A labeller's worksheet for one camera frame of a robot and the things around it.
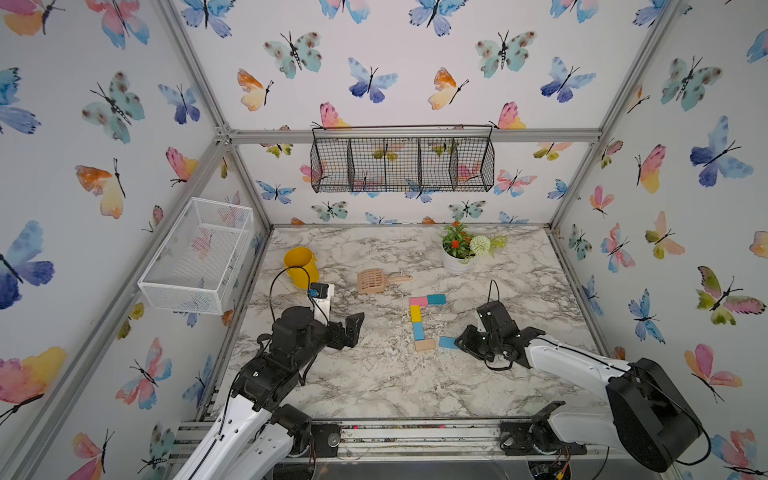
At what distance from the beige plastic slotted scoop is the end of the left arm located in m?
0.36

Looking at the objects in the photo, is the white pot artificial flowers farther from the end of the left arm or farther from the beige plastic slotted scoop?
the end of the left arm

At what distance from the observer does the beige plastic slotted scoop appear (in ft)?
3.39

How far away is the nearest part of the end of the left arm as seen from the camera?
64 cm
